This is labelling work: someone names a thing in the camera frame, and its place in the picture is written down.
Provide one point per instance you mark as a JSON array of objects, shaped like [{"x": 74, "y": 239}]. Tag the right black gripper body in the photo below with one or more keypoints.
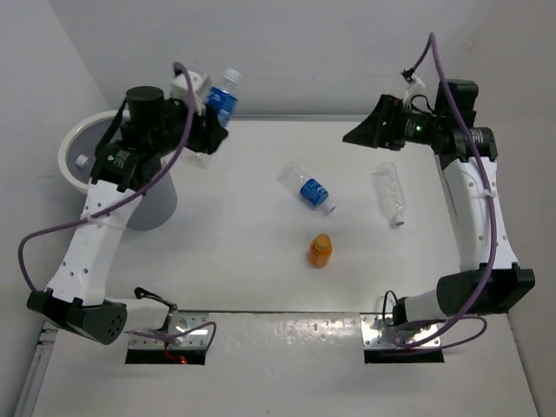
[{"x": 418, "y": 128}]

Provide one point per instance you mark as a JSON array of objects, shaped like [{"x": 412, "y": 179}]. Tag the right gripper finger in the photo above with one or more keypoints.
[
  {"x": 385, "y": 108},
  {"x": 367, "y": 133}
]

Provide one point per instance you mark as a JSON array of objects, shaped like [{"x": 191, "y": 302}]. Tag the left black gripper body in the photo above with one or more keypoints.
[{"x": 171, "y": 134}]

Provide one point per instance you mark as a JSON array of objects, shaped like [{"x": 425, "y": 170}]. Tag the blue label water bottle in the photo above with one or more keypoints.
[
  {"x": 306, "y": 188},
  {"x": 222, "y": 96}
]

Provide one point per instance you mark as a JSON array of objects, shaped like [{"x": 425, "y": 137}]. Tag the clear bottle blue white cap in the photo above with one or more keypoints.
[{"x": 83, "y": 162}]

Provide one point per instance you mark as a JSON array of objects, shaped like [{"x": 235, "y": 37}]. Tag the orange juice bottle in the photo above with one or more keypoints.
[{"x": 320, "y": 251}]

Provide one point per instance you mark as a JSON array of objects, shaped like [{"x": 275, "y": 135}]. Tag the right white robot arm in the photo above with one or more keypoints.
[{"x": 490, "y": 280}]

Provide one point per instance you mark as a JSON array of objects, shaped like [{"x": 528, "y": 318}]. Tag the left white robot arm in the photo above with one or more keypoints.
[{"x": 127, "y": 165}]

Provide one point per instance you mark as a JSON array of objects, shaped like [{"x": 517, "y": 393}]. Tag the white round plastic bin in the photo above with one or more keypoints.
[{"x": 156, "y": 207}]

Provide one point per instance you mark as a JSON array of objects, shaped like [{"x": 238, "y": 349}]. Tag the clear crushed bottle white cap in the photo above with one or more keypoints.
[{"x": 390, "y": 194}]

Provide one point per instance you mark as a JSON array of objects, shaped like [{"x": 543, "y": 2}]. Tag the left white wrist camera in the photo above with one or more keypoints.
[{"x": 200, "y": 83}]

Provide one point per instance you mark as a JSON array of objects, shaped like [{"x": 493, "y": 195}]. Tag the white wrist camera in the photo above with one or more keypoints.
[
  {"x": 415, "y": 85},
  {"x": 200, "y": 83}
]

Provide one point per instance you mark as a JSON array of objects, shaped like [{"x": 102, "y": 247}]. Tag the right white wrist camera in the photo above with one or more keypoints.
[{"x": 415, "y": 85}]

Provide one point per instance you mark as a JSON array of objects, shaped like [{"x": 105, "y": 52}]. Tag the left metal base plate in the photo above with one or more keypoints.
[{"x": 188, "y": 326}]

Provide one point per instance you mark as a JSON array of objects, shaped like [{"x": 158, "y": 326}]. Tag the metal base plate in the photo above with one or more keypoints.
[
  {"x": 188, "y": 326},
  {"x": 377, "y": 335}
]

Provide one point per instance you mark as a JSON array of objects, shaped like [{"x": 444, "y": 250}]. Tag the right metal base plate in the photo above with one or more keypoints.
[{"x": 377, "y": 335}]

